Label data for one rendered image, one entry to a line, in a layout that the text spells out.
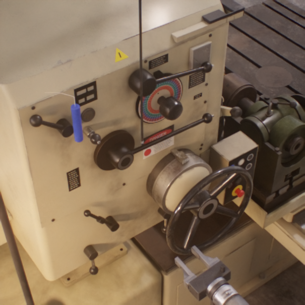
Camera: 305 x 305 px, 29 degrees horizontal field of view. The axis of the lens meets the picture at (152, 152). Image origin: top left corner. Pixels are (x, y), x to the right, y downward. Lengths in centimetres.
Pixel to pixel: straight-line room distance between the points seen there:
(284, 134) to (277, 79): 81
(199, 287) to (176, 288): 104
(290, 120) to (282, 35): 117
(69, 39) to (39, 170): 39
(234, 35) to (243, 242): 119
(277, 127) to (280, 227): 59
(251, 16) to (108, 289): 188
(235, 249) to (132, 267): 57
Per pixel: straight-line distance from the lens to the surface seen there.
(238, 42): 343
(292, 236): 281
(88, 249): 216
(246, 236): 303
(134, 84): 175
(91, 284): 272
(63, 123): 170
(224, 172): 195
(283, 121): 245
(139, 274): 274
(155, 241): 283
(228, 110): 220
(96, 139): 174
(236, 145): 225
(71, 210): 198
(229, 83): 261
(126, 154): 184
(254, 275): 343
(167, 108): 182
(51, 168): 181
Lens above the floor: 284
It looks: 43 degrees down
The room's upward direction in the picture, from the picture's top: straight up
